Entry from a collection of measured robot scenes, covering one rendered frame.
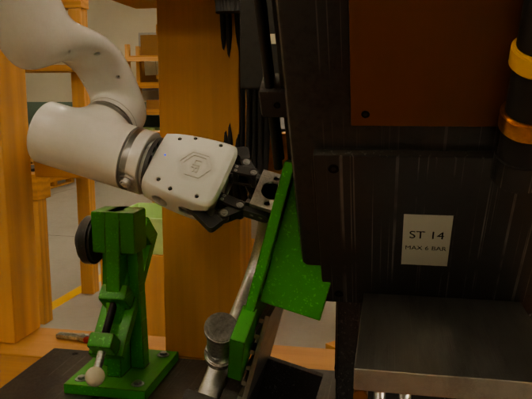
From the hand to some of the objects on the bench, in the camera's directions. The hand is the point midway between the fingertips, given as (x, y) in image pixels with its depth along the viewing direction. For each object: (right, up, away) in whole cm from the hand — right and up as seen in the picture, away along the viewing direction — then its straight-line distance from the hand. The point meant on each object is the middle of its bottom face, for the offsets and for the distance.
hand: (266, 199), depth 80 cm
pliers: (-32, -27, +40) cm, 58 cm away
